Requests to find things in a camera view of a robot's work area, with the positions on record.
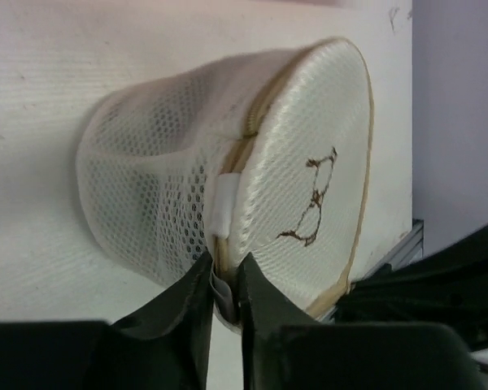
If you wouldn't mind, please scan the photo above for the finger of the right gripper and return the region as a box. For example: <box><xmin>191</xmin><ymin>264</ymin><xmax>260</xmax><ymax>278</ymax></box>
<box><xmin>335</xmin><ymin>224</ymin><xmax>488</xmax><ymax>351</ymax></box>

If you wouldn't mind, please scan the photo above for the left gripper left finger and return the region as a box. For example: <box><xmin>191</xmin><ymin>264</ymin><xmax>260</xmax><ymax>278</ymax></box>
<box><xmin>0</xmin><ymin>253</ymin><xmax>213</xmax><ymax>389</ymax></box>

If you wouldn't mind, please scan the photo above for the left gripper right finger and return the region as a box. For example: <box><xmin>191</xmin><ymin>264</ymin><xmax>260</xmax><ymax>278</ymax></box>
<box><xmin>237</xmin><ymin>254</ymin><xmax>486</xmax><ymax>390</ymax></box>

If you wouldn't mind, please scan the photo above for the white mesh laundry bag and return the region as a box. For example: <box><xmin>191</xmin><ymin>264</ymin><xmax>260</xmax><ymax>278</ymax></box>
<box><xmin>76</xmin><ymin>37</ymin><xmax>374</xmax><ymax>326</ymax></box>

